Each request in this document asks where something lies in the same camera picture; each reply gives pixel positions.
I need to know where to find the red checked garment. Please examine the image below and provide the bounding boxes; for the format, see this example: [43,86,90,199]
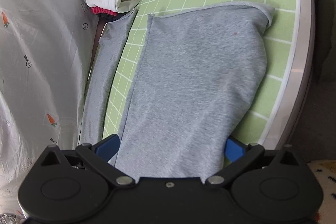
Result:
[90,6,117,16]

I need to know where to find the green grid mat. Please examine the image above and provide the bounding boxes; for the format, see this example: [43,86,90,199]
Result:
[103,0,300,149]

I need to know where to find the black folded garment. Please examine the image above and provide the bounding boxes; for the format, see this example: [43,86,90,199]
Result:
[100,12,127,22]

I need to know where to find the grey sweatpants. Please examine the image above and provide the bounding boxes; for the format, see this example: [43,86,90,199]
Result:
[79,1,276,180]

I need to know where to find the white carrot-print quilt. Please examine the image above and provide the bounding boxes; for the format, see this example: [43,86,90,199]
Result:
[1,0,98,215]

